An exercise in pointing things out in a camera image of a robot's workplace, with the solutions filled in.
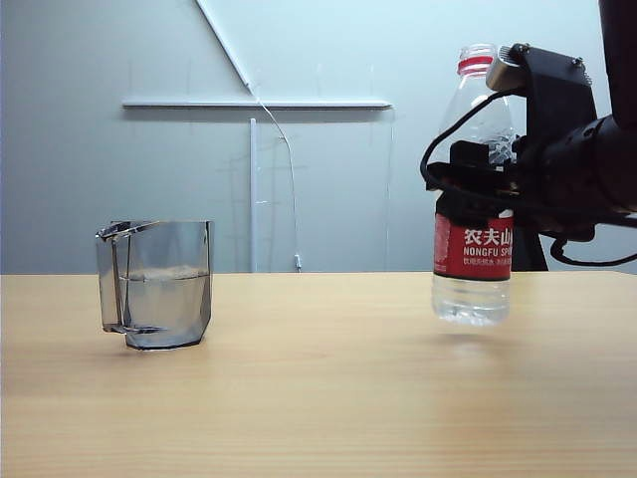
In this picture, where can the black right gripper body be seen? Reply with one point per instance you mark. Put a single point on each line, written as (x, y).
(567, 174)

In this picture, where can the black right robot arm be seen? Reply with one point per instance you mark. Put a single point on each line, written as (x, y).
(622, 60)

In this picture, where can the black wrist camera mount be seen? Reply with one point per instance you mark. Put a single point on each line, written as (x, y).
(557, 84)

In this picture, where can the clear red-label mineral water bottle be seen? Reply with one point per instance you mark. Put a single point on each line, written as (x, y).
(470, 299)

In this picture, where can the grey transparent faceted mug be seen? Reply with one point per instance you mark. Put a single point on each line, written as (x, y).
(164, 299)

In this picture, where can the black office chair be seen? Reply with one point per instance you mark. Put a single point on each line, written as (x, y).
(528, 254)

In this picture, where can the diagonal white wall rail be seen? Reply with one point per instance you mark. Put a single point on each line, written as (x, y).
(224, 42)

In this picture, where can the horizontal white wall rail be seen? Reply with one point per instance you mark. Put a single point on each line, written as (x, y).
(199, 104)

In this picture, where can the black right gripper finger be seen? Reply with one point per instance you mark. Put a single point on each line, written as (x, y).
(473, 199)
(468, 153)

